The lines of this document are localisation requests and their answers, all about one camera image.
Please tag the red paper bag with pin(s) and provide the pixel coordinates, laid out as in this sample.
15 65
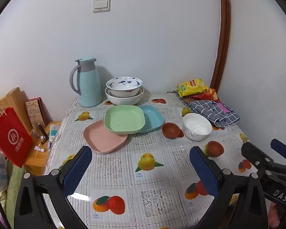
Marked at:
12 138

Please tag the fruit printed tablecloth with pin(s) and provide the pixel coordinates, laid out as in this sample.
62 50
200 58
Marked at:
157 171

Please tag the blue crane patterned bowl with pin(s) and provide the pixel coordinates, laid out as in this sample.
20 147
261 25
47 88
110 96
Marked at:
124 83

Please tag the blue square plate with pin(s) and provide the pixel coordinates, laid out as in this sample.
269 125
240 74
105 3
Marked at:
152 119

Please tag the large white porcelain bowl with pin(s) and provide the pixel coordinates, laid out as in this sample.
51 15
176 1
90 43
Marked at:
124 101

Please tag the red snack bag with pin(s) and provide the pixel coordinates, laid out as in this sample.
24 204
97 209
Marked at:
208 95

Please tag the green square plate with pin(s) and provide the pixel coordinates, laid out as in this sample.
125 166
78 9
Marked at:
122 118

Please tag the wooden side table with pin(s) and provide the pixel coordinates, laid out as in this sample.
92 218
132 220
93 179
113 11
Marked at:
39 162

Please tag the green blanket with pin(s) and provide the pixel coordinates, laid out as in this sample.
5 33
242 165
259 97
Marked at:
12 186

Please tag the small brown bowl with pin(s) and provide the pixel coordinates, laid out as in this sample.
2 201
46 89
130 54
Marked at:
214 149
171 130

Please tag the pink square plate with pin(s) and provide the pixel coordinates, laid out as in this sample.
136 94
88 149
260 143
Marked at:
102 139

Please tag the small black tool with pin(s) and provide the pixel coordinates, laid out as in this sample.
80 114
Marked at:
42 133

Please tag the white light switch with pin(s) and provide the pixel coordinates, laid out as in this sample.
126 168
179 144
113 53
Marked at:
101 5

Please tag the patterned cardboard box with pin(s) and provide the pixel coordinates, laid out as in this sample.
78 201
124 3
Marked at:
35 112

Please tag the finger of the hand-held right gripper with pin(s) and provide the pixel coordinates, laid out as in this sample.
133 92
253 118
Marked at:
255 156
280 146

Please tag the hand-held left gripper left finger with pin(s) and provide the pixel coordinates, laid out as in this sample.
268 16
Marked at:
78 167

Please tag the small white packet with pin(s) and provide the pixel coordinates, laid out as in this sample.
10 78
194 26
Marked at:
40 149

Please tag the white teal tube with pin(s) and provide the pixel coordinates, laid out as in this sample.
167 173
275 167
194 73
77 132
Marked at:
53 133

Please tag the medium white porcelain bowl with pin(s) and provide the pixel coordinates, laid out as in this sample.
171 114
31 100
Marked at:
140 92

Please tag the light blue thermos jug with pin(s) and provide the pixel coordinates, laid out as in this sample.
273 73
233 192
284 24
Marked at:
89 85

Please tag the brown wooden door frame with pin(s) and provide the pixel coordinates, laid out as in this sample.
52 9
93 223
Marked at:
224 40

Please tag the grey checkered cloth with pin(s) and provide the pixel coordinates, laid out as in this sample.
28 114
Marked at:
212 112

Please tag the yellow snack bag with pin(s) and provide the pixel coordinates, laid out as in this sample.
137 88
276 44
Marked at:
191 87

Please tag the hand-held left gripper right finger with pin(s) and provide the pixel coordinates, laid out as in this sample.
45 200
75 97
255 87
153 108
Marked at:
203 169

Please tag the white bowl grey vine pattern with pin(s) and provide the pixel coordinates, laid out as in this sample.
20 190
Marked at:
196 126

